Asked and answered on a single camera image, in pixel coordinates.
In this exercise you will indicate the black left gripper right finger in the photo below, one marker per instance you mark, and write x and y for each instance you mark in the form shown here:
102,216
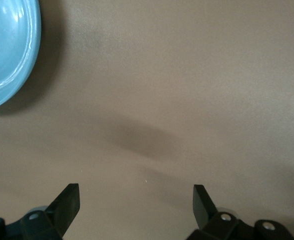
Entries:
206,215

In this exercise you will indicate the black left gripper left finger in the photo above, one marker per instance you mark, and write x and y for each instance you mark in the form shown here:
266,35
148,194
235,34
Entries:
59,215

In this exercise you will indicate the brown table cover sheet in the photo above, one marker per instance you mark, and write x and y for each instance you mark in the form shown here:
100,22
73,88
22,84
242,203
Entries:
161,75

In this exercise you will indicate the blue plate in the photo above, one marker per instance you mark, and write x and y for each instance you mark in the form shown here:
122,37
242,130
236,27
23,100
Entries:
7,50

